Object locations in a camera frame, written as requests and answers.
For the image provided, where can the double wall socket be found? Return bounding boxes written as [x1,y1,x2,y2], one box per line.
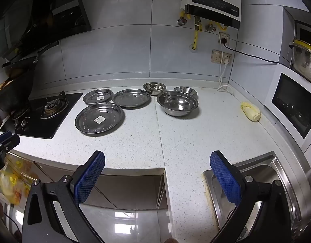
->
[212,50,232,65]

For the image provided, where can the black wok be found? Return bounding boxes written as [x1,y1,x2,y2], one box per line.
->
[0,40,60,115]

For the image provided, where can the black range hood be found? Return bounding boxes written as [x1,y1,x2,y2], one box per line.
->
[0,0,92,59]

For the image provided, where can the medium steel plate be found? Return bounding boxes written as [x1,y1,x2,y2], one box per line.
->
[112,88,151,108]

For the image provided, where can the yellow gas hose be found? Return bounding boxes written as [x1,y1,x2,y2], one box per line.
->
[192,16,202,52]

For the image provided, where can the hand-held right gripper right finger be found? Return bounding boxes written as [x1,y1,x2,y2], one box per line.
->
[210,150,291,243]

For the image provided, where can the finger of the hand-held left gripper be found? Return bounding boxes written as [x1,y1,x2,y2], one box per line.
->
[0,131,20,157]

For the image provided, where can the white microwave oven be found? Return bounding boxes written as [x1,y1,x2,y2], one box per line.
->
[264,63,311,155]

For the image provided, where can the steel sink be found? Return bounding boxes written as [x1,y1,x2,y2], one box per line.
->
[203,151,311,243]

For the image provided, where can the napa cabbage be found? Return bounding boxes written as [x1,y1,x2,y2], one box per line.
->
[240,102,262,122]

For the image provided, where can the large steel plate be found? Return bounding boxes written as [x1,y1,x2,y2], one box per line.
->
[75,102,125,134]

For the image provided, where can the white power cable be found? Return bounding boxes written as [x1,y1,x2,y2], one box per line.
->
[217,58,235,97]

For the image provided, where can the small steel plate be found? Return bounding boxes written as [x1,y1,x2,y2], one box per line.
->
[83,88,114,105]

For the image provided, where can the black power cable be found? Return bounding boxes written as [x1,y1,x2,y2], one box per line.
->
[220,38,280,64]

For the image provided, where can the large steel bowl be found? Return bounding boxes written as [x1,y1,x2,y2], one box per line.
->
[157,91,199,117]

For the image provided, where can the black gas stove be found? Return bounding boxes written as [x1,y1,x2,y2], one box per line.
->
[0,91,84,140]

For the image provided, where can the yellow plastic bags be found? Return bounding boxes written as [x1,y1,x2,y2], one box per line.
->
[0,154,34,206]

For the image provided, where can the small steel bowl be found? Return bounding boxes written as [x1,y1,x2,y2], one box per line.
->
[173,86,198,98]
[142,82,167,96]

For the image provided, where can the white water heater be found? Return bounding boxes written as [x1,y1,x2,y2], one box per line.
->
[180,0,241,30]

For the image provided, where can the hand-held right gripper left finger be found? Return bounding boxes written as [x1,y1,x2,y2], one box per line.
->
[22,150,106,243]

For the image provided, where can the glass bowl with yellow rim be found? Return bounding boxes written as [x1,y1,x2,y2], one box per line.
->
[289,38,311,86]

